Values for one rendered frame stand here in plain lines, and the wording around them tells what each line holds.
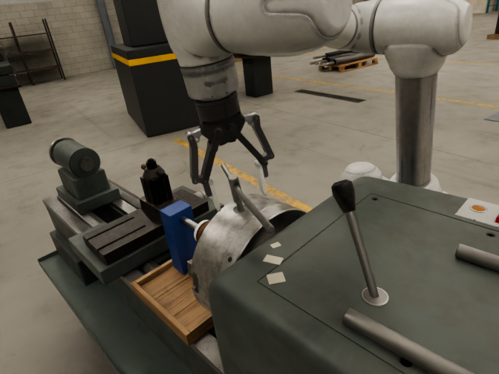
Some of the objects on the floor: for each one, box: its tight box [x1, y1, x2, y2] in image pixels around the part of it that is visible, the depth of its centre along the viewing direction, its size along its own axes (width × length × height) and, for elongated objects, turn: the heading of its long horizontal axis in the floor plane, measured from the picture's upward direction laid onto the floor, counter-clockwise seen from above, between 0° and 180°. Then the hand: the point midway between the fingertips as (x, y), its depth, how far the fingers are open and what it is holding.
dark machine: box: [111, 0, 200, 138], centre depth 584 cm, size 181×122×195 cm
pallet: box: [319, 57, 378, 73], centre depth 885 cm, size 124×86×14 cm
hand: (238, 190), depth 71 cm, fingers open, 9 cm apart
